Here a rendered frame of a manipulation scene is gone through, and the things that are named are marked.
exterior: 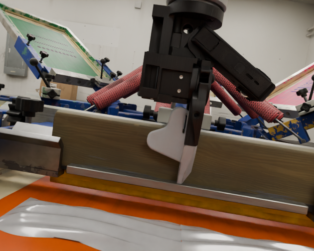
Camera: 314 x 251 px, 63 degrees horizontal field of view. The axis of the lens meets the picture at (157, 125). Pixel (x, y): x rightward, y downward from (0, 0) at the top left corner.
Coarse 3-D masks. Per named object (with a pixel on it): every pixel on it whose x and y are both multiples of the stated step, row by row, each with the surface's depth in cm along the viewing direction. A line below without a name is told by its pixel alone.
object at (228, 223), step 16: (192, 208) 34; (192, 224) 30; (208, 224) 30; (224, 224) 31; (240, 224) 32; (256, 224) 33; (272, 224) 33; (288, 224) 34; (288, 240) 30; (304, 240) 30
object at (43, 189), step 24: (24, 192) 31; (48, 192) 32; (72, 192) 34; (96, 192) 35; (0, 216) 25; (144, 216) 30; (168, 216) 31; (0, 240) 22; (24, 240) 22; (48, 240) 23
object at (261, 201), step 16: (96, 176) 31; (112, 176) 31; (128, 176) 31; (144, 176) 32; (192, 192) 31; (208, 192) 31; (224, 192) 31; (240, 192) 32; (272, 208) 30; (288, 208) 30; (304, 208) 30
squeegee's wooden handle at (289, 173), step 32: (64, 128) 33; (96, 128) 32; (128, 128) 32; (64, 160) 33; (96, 160) 33; (128, 160) 32; (160, 160) 32; (224, 160) 32; (256, 160) 31; (288, 160) 31; (256, 192) 32; (288, 192) 31
